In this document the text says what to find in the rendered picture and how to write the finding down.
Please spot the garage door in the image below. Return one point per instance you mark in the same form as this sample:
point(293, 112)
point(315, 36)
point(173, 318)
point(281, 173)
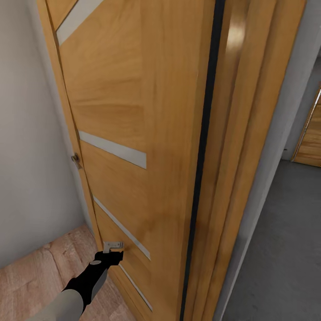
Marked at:
point(308, 148)

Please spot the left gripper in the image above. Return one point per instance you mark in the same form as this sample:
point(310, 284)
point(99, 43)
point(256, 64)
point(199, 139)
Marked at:
point(113, 257)

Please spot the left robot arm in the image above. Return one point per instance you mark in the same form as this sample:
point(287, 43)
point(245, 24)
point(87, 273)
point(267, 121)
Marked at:
point(79, 292)

